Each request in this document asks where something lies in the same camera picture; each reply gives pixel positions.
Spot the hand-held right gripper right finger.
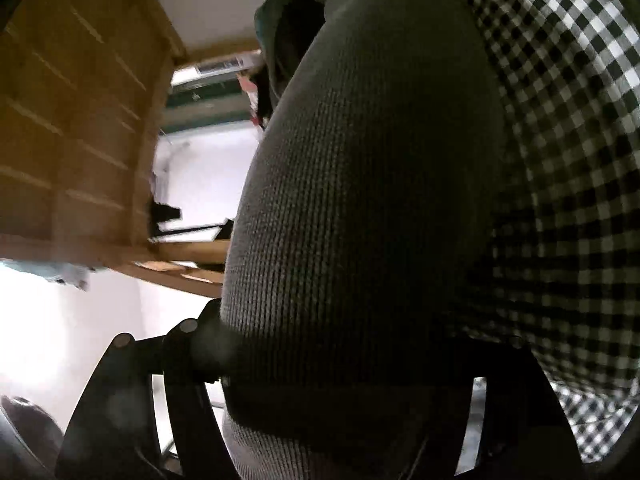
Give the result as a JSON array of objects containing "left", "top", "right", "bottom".
[{"left": 430, "top": 335, "right": 587, "bottom": 480}]

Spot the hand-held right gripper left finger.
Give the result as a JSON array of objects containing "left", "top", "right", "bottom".
[{"left": 55, "top": 297, "right": 241, "bottom": 480}]

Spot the grey knit sweatshirt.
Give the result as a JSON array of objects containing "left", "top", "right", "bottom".
[{"left": 220, "top": 0, "right": 507, "bottom": 480}]

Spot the red white cloth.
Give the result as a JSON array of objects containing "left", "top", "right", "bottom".
[{"left": 239, "top": 72, "right": 268, "bottom": 128}]

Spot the black white checkered bedsheet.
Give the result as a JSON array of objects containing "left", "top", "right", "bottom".
[{"left": 384, "top": 0, "right": 640, "bottom": 467}]

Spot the black garment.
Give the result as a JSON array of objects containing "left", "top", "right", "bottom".
[{"left": 272, "top": 0, "right": 328, "bottom": 111}]

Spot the teal cloth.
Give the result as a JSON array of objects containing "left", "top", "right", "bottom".
[{"left": 254, "top": 0, "right": 288, "bottom": 91}]

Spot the wooden bed frame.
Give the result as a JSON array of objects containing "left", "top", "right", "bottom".
[{"left": 0, "top": 0, "right": 266, "bottom": 301}]

